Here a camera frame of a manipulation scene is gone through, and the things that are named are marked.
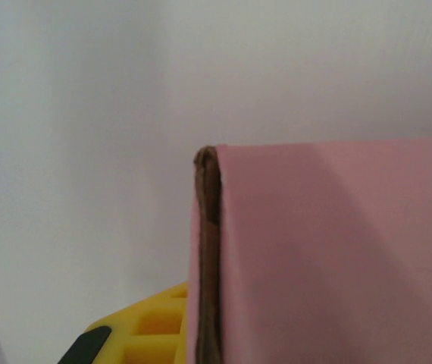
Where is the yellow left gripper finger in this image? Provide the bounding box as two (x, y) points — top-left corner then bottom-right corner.
(59, 281), (189, 364)

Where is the pink paper box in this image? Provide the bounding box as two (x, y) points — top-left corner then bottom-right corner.
(185, 136), (432, 364)

